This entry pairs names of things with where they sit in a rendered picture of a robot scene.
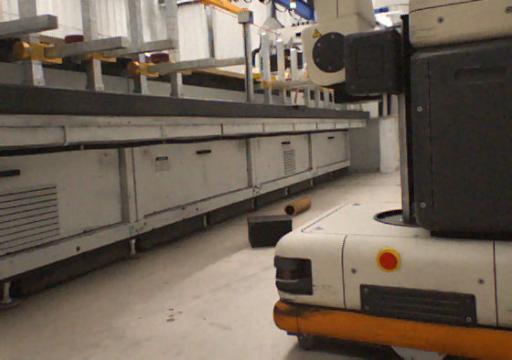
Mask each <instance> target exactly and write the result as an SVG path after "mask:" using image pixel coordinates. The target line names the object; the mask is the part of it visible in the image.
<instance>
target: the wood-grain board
mask: <svg viewBox="0 0 512 360"><path fill-rule="evenodd" d="M38 35H39V41H40V44H45V45H48V43H54V46H59V45H64V44H65V39H64V38H60V37H51V36H47V35H42V34H38ZM0 40H5V41H11V42H16V40H15V39H13V38H12V37H5V38H1V39H0ZM144 58H145V63H149V61H152V58H151V56H146V55H144ZM125 61H129V62H133V56H130V57H127V58H125ZM191 72H194V73H198V74H204V75H209V76H215V77H224V78H229V79H238V80H244V81H245V74H240V73H237V72H232V71H227V70H224V69H198V70H191Z"/></svg>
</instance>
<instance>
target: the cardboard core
mask: <svg viewBox="0 0 512 360"><path fill-rule="evenodd" d="M309 207H311V199H310V198H309V197H302V198H300V199H297V200H296V201H293V202H292V203H290V204H288V205H285V206H284V209H283V211H284V213H285V214H287V215H288V216H289V217H292V216H294V215H296V214H297V213H299V212H303V211H304V210H306V209H307V208H309Z"/></svg>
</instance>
